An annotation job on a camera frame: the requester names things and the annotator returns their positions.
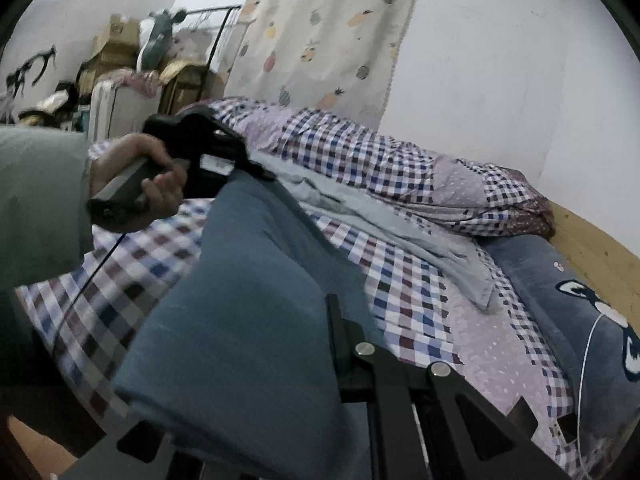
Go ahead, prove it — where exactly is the black wall sticker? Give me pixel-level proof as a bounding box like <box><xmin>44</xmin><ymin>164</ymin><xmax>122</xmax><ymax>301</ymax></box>
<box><xmin>5</xmin><ymin>45</ymin><xmax>58</xmax><ymax>96</ymax></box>

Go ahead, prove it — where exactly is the checkered quilt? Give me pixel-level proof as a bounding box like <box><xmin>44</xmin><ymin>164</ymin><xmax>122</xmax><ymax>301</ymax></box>
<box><xmin>180</xmin><ymin>97</ymin><xmax>556</xmax><ymax>238</ymax></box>

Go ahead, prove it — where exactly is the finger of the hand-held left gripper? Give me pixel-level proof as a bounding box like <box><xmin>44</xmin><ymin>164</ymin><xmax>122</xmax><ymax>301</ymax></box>
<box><xmin>215</xmin><ymin>120</ymin><xmax>277</xmax><ymax>183</ymax></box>

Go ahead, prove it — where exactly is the blue cartoon print pillow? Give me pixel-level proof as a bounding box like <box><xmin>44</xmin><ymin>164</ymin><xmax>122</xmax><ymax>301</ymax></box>
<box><xmin>480</xmin><ymin>235</ymin><xmax>640</xmax><ymax>466</ymax></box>

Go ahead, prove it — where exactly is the white charging cable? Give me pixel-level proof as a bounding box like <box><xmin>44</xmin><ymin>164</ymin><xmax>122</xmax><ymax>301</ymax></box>
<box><xmin>550</xmin><ymin>305</ymin><xmax>616</xmax><ymax>456</ymax></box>

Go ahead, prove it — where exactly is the pile of household clutter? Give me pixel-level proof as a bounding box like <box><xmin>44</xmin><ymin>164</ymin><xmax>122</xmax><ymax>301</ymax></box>
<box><xmin>20</xmin><ymin>80</ymin><xmax>88</xmax><ymax>131</ymax></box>

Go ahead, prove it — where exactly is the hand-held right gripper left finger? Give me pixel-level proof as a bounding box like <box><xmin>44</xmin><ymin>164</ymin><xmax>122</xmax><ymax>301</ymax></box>
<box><xmin>62</xmin><ymin>420</ymin><xmax>176</xmax><ymax>480</ymax></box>

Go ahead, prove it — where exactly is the checkered bed sheet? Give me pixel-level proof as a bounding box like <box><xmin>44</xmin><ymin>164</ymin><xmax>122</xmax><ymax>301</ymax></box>
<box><xmin>15</xmin><ymin>195</ymin><xmax>601</xmax><ymax>480</ymax></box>

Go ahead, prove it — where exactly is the teal sweatshirt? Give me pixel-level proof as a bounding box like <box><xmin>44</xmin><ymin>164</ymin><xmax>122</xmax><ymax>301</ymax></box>
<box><xmin>112</xmin><ymin>170</ymin><xmax>391</xmax><ymax>480</ymax></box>

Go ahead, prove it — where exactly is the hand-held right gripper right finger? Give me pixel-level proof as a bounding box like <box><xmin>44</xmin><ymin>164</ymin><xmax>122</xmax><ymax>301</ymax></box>
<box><xmin>325</xmin><ymin>294</ymin><xmax>571</xmax><ymax>480</ymax></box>

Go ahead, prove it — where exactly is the black clothes rack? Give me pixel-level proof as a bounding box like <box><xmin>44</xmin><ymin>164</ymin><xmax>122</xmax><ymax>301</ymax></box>
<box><xmin>177</xmin><ymin>4</ymin><xmax>243</xmax><ymax>106</ymax></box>

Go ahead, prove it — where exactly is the black cable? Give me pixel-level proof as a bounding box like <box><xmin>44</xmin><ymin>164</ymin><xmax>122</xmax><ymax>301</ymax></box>
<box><xmin>52</xmin><ymin>230</ymin><xmax>126</xmax><ymax>346</ymax></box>

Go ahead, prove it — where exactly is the pineapple print curtain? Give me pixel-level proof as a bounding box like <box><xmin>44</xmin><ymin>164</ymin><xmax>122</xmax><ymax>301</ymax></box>
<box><xmin>220</xmin><ymin>0</ymin><xmax>446</xmax><ymax>128</ymax></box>

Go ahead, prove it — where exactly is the light grey-green cloth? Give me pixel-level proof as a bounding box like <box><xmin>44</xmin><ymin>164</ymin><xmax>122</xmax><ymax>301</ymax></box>
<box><xmin>250</xmin><ymin>152</ymin><xmax>498</xmax><ymax>311</ymax></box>

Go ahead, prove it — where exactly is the person's left hand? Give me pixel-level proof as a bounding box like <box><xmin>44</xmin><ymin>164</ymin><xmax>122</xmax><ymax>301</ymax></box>
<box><xmin>89</xmin><ymin>132</ymin><xmax>190</xmax><ymax>235</ymax></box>

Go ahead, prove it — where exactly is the white suitcase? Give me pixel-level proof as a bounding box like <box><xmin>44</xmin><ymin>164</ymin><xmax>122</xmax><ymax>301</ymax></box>
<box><xmin>90</xmin><ymin>80</ymin><xmax>163</xmax><ymax>141</ymax></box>

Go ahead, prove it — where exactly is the pink cloth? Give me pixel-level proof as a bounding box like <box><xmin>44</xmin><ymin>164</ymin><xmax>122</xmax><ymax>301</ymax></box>
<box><xmin>107</xmin><ymin>69</ymin><xmax>163</xmax><ymax>96</ymax></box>

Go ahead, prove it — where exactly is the cardboard box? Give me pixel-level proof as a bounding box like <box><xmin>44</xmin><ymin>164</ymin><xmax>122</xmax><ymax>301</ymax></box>
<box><xmin>160</xmin><ymin>60</ymin><xmax>228</xmax><ymax>116</ymax></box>
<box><xmin>92</xmin><ymin>14</ymin><xmax>143</xmax><ymax>71</ymax></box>

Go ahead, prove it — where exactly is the grey-green plush toy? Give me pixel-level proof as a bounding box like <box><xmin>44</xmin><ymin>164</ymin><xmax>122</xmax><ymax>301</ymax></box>
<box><xmin>136</xmin><ymin>8</ymin><xmax>188</xmax><ymax>73</ymax></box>

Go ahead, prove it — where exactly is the wooden headboard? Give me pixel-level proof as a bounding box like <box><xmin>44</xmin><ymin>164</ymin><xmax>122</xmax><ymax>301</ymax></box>
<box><xmin>547</xmin><ymin>200</ymin><xmax>640</xmax><ymax>341</ymax></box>

